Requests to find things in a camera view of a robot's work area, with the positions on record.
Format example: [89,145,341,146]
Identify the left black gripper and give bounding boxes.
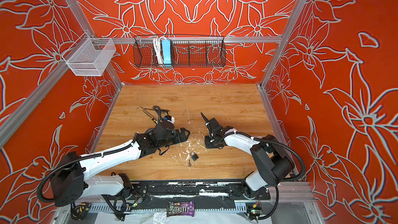
[159,127,191,149]

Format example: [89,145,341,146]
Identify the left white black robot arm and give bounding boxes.
[36,106,191,207]

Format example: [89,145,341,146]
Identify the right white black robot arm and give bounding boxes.
[201,113,306,195]

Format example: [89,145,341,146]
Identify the metal hex key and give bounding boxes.
[136,106,157,122]

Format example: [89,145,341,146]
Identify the dark padlock near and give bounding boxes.
[191,152,199,161]

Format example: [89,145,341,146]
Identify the small black yellow screwdriver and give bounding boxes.
[143,109,158,123]

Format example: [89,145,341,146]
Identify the m&m candy bag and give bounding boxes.
[166,201,195,217]

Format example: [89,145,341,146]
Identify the light blue box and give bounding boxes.
[162,39,172,67]

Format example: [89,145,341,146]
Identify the small electronics board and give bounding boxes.
[246,204,263,221]

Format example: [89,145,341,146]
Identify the yellow black tape measure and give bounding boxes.
[70,203,92,220]

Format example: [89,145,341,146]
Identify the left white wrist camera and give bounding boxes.
[163,115,175,123]

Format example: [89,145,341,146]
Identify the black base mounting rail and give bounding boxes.
[124,179,271,200]

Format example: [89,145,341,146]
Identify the black wire wall basket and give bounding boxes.
[133,35,227,68]

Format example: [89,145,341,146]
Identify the white coiled cable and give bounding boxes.
[152,37,165,65]

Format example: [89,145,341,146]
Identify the white mesh wall basket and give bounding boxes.
[62,37,116,77]

